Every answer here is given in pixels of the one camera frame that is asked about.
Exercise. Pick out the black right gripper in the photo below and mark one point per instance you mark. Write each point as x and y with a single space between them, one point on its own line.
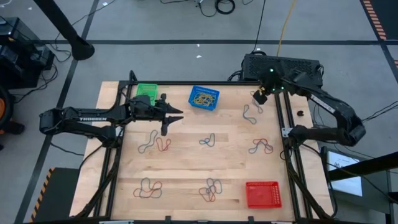
270 81

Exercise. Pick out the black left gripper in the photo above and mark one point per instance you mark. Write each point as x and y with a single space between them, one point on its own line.
149 113

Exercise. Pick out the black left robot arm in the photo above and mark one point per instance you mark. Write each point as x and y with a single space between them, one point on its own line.
90 119

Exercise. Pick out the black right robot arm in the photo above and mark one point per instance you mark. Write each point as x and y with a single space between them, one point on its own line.
345 124

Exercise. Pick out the black perforated computer case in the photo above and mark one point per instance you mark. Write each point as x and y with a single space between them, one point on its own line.
289 60

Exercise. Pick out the blue plastic basket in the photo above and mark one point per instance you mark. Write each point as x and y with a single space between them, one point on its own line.
199 89

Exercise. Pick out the green plastic basket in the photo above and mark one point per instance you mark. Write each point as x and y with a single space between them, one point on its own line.
146 87

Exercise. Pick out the small black round knob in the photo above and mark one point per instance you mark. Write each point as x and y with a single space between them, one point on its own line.
300 113

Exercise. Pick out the red plastic basket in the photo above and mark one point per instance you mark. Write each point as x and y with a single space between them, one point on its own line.
263 195

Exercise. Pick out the black pole with round base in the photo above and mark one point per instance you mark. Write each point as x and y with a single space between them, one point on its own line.
79 48

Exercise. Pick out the black slanted stand bar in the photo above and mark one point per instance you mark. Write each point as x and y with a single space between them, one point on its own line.
367 166

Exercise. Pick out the monitor with white screen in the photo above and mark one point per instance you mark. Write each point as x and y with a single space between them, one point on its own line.
348 186

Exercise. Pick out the black mat hazard-striped edge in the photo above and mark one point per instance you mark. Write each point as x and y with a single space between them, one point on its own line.
388 15
62 196

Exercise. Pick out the black equipment case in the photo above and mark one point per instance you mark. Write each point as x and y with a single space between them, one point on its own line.
18 62

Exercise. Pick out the orange black wheeled device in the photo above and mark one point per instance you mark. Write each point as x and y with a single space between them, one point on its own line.
4 109

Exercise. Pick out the black aluminium table frame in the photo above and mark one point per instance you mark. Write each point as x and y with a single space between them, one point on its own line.
202 83

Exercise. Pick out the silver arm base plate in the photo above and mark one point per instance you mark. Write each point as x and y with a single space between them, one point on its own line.
285 133

